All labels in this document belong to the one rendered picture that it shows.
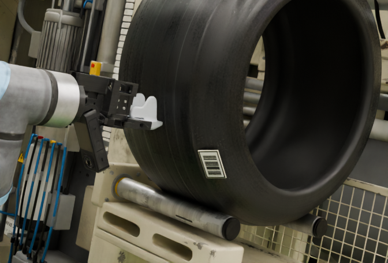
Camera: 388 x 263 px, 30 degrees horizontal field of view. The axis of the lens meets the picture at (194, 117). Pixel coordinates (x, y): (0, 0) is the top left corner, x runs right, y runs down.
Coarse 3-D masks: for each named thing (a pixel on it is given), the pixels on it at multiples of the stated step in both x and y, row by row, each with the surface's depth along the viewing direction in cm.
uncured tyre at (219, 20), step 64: (192, 0) 132; (256, 0) 129; (320, 0) 165; (128, 64) 139; (192, 64) 127; (320, 64) 174; (128, 128) 143; (192, 128) 129; (256, 128) 176; (320, 128) 172; (192, 192) 139; (256, 192) 137; (320, 192) 151
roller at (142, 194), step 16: (128, 192) 155; (144, 192) 152; (160, 192) 150; (160, 208) 148; (176, 208) 144; (192, 208) 142; (208, 208) 140; (192, 224) 141; (208, 224) 137; (224, 224) 135
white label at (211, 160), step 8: (200, 152) 130; (208, 152) 129; (216, 152) 128; (208, 160) 130; (216, 160) 129; (208, 168) 131; (216, 168) 130; (208, 176) 132; (216, 176) 131; (224, 176) 130
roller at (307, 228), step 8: (304, 216) 157; (312, 216) 156; (288, 224) 159; (296, 224) 157; (304, 224) 156; (312, 224) 154; (320, 224) 154; (304, 232) 157; (312, 232) 155; (320, 232) 155
